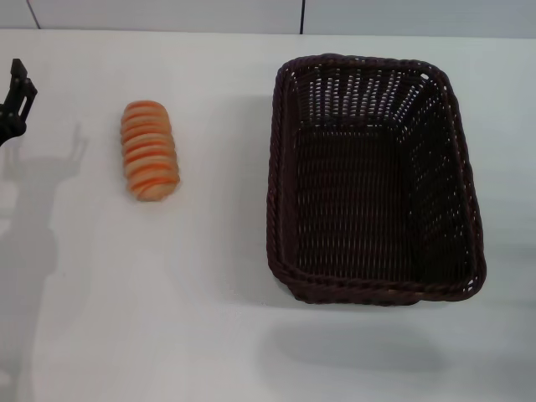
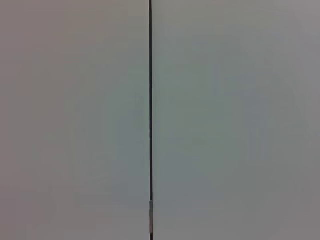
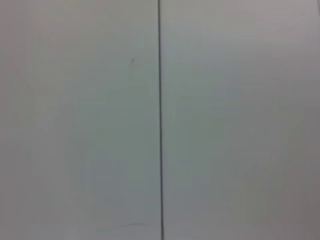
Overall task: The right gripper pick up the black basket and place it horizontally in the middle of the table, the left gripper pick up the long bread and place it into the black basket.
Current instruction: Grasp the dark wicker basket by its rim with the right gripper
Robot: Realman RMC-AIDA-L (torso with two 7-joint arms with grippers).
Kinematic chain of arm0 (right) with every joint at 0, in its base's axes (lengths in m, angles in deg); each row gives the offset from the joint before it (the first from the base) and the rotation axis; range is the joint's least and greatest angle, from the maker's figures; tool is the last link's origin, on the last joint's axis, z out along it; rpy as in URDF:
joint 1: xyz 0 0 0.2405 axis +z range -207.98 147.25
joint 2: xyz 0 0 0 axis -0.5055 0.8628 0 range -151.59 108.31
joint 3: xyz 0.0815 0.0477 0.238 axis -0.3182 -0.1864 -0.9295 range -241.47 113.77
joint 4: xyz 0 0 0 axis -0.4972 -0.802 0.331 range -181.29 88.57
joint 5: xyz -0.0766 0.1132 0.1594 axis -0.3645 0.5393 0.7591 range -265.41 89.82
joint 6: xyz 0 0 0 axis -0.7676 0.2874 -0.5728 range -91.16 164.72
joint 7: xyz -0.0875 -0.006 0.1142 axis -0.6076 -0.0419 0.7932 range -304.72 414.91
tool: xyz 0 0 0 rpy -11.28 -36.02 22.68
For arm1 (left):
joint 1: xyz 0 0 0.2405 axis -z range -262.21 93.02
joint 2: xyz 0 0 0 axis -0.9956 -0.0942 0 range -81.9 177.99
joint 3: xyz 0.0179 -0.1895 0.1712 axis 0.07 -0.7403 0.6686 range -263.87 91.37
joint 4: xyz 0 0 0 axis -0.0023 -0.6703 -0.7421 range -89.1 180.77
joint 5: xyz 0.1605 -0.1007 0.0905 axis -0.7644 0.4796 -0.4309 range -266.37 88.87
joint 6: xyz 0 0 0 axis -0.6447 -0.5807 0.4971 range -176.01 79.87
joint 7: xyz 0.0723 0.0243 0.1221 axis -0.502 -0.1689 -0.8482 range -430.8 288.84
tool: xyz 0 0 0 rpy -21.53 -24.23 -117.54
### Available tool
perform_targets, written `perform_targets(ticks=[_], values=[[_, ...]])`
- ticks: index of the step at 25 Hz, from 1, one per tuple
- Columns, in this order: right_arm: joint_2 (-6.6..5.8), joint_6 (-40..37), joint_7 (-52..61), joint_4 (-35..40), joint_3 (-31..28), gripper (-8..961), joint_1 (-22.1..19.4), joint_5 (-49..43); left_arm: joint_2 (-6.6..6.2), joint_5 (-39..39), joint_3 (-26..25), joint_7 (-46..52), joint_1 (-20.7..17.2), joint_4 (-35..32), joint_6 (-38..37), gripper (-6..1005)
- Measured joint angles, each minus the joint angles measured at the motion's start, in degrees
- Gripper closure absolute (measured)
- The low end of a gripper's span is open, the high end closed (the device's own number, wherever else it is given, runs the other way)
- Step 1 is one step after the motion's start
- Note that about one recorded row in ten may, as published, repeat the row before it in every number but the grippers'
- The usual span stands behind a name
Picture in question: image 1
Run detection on orange striped bread loaf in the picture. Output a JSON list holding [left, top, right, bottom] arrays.
[[120, 100, 182, 203]]

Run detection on dark brown woven basket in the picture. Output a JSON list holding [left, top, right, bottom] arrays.
[[265, 53, 488, 307]]

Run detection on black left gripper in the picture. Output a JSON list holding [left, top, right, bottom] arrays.
[[0, 58, 39, 147]]

